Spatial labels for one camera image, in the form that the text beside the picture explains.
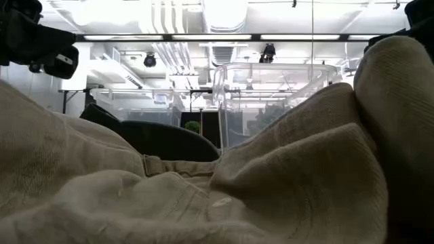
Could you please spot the dark green cotton cap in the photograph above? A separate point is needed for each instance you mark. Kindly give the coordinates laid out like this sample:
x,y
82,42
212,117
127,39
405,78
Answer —
x,y
162,142

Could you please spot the beige cotton cap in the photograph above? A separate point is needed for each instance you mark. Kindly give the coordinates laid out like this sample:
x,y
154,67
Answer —
x,y
118,210
305,169
400,118
51,145

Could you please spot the thin metal pole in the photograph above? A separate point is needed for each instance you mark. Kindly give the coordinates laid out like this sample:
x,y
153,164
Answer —
x,y
201,122

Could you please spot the green potted plant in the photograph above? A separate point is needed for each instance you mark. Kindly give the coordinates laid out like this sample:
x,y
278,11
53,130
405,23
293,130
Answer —
x,y
192,126

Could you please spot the LED light strip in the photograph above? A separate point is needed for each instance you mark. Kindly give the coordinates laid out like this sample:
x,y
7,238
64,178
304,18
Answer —
x,y
212,37
122,37
300,37
363,37

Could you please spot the black ceiling spotlight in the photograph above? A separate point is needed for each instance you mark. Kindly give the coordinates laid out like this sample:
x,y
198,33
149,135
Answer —
x,y
35,67
150,61

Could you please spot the black horizontal rail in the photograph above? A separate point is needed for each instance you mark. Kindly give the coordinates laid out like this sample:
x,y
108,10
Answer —
x,y
201,91

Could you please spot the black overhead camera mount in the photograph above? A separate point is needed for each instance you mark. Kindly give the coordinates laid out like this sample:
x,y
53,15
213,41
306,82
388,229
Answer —
x,y
268,53

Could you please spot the black overhead frame beam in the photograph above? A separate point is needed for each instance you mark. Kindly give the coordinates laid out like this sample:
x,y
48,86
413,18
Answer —
x,y
167,37

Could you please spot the round silver air duct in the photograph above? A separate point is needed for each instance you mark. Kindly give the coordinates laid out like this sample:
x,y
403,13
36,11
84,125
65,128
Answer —
x,y
225,15

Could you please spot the black stand frame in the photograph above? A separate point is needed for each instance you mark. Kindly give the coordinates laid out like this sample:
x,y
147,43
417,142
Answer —
x,y
64,100

